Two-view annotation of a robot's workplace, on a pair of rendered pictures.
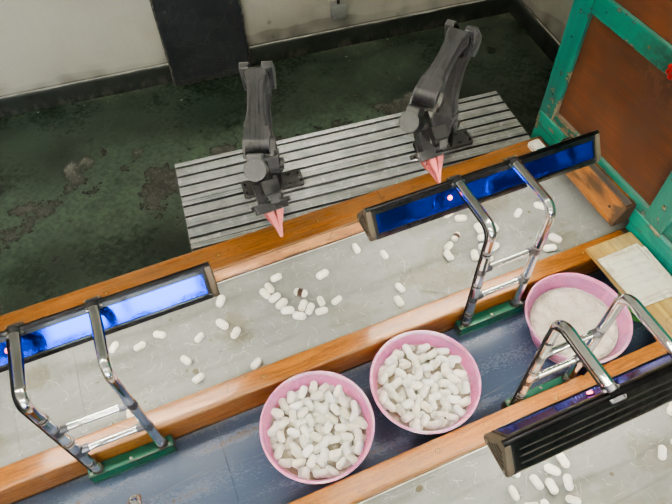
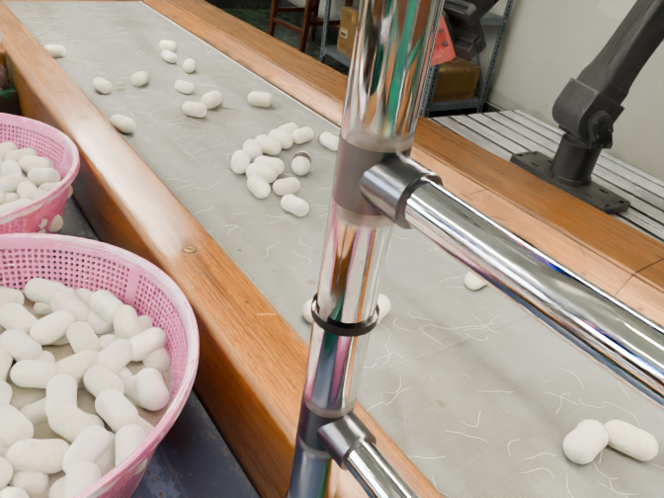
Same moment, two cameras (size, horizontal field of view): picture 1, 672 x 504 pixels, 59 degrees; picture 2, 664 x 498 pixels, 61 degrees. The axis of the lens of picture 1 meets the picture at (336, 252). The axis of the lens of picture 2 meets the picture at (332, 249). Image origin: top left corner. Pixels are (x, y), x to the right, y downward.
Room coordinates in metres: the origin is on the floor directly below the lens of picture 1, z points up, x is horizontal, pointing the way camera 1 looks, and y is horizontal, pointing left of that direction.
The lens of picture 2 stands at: (0.72, -0.49, 1.04)
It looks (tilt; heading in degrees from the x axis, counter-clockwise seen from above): 33 degrees down; 70
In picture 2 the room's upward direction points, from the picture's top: 9 degrees clockwise
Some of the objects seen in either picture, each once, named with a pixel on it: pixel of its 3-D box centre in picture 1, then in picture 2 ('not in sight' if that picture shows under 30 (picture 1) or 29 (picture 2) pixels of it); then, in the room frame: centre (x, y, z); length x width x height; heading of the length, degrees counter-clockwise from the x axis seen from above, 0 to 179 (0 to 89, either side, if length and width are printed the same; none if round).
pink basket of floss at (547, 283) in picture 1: (573, 324); not in sight; (0.76, -0.61, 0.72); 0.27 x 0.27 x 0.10
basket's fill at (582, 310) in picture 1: (571, 326); not in sight; (0.76, -0.61, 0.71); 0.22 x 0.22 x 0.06
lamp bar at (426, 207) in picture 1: (484, 179); not in sight; (0.96, -0.35, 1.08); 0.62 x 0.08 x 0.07; 111
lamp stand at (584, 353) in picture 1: (585, 387); not in sight; (0.51, -0.52, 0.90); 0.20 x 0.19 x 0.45; 111
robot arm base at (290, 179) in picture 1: (271, 176); (574, 160); (1.35, 0.20, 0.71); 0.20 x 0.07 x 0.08; 105
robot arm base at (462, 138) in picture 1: (444, 135); not in sight; (1.51, -0.38, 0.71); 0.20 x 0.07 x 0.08; 105
